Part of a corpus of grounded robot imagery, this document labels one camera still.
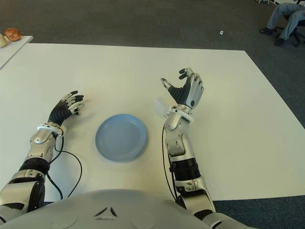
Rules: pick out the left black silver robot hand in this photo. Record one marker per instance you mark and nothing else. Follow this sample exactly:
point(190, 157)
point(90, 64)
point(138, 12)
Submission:
point(58, 113)

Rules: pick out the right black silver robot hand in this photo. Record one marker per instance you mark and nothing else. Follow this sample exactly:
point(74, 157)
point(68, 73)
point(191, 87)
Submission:
point(188, 94)

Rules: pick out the white charger block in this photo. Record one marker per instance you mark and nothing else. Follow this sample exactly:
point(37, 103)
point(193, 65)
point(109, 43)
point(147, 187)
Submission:
point(160, 107)

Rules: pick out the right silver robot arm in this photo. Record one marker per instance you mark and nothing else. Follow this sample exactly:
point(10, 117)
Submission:
point(175, 124)

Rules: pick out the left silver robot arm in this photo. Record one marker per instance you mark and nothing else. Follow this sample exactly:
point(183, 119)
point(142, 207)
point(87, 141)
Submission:
point(40, 139)

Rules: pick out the blue round plate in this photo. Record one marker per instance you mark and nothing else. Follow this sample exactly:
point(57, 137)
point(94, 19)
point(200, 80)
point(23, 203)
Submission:
point(121, 138)

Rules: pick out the beige bread roll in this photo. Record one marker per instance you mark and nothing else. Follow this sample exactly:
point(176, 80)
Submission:
point(2, 41)

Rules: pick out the reddish brown bread roll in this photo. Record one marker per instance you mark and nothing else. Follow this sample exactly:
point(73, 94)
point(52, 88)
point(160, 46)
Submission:
point(12, 34)

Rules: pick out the grey robot torso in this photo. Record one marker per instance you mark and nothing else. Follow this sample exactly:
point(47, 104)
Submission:
point(107, 210)

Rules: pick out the black office chair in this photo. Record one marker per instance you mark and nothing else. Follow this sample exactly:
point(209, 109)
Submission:
point(297, 34)

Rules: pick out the seated person in jeans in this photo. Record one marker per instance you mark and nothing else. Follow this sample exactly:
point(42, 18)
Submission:
point(288, 14)

